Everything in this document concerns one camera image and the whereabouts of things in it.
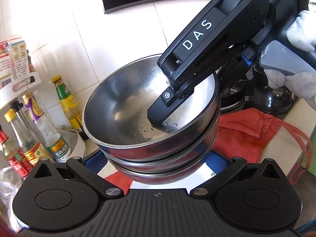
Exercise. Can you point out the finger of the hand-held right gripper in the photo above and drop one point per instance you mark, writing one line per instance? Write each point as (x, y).
(167, 103)
(233, 71)

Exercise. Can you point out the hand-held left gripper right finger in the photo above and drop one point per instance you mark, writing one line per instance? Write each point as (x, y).
(222, 163)

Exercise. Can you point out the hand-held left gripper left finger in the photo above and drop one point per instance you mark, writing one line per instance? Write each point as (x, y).
(92, 159)

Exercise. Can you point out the stainless steel bowl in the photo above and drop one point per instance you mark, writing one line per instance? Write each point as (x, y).
(177, 164)
(160, 178)
(118, 108)

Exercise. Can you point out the person's right hand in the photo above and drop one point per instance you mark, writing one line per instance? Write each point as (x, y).
(303, 29)

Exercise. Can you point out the red cloth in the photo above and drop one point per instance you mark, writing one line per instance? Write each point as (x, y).
(242, 133)

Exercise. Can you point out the black kitchen appliance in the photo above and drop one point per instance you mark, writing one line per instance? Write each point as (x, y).
(271, 101)

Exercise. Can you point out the clear purple label bottle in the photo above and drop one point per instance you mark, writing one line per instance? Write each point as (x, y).
(44, 130)

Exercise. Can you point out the yellow label dark sauce bottle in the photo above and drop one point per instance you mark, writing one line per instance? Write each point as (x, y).
(68, 103)

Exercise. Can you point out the yellow label vinegar bottle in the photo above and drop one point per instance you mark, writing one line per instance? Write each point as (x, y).
(24, 143)

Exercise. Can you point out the red label soy sauce bottle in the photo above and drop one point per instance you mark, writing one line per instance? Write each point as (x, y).
(12, 160)

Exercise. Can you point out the clear plastic bag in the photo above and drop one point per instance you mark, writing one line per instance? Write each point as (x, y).
(9, 195)

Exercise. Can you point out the white shelf with printed packets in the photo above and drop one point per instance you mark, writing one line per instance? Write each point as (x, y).
(17, 79)

